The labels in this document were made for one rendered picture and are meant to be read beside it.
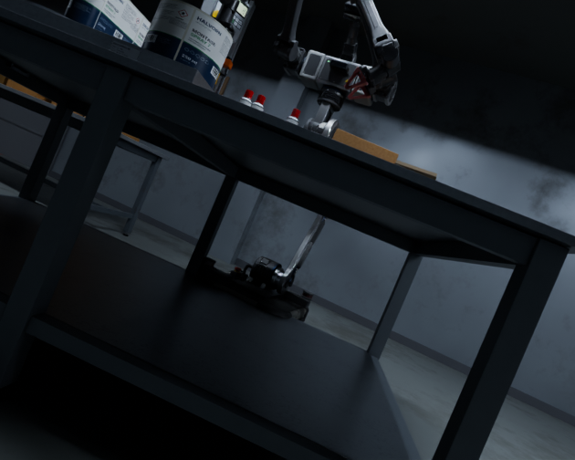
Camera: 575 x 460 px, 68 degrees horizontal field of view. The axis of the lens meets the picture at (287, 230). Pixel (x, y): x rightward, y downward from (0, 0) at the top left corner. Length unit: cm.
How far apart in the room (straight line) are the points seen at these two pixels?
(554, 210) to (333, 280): 220
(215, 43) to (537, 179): 392
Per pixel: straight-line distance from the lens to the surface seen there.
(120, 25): 149
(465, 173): 460
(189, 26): 114
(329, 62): 234
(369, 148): 195
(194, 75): 105
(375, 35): 173
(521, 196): 464
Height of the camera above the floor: 63
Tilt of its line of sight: level
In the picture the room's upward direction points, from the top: 23 degrees clockwise
